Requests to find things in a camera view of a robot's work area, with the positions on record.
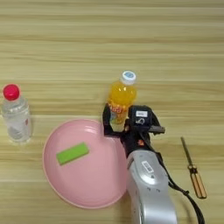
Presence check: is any screwdriver with orange handle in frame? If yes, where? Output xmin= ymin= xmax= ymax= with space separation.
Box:
xmin=179 ymin=136 xmax=208 ymax=200

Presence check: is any orange juice bottle white cap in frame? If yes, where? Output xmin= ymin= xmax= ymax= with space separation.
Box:
xmin=106 ymin=70 xmax=138 ymax=133

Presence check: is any small black box white label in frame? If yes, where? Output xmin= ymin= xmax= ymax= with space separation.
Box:
xmin=128 ymin=104 xmax=155 ymax=133

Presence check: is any green rectangular block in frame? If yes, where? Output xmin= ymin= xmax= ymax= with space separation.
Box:
xmin=55 ymin=142 xmax=90 ymax=166

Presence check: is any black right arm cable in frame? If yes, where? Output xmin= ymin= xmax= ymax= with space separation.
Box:
xmin=139 ymin=132 xmax=206 ymax=224

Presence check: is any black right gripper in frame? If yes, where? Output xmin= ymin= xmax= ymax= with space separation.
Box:
xmin=101 ymin=102 xmax=166 ymax=161

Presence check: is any pink round plate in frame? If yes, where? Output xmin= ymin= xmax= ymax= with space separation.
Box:
xmin=42 ymin=118 xmax=131 ymax=210

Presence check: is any clear water bottle red cap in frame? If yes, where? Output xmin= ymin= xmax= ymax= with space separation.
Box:
xmin=0 ymin=83 xmax=33 ymax=145

